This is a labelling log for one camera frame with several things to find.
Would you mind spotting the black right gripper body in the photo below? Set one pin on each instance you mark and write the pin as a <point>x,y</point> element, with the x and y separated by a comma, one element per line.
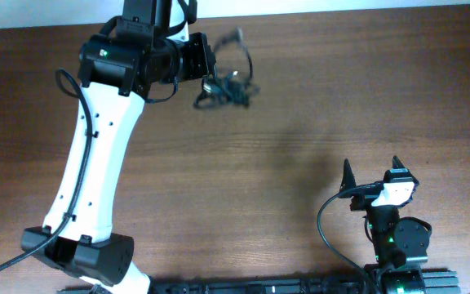
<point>363,202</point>

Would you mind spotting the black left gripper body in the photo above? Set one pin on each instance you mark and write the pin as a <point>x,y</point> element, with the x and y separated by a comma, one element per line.
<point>192,62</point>

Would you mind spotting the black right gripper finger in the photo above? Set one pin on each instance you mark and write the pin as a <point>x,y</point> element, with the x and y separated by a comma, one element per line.
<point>396,163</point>
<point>348,179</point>

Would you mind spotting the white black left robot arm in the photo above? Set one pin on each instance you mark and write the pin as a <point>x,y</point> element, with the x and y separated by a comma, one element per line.
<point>149,42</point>

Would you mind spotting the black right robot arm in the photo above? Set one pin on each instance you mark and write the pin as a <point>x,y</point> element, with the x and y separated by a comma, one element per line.
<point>400,243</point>

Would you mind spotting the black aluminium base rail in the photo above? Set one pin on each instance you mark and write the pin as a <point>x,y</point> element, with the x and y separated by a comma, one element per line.
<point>435,281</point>

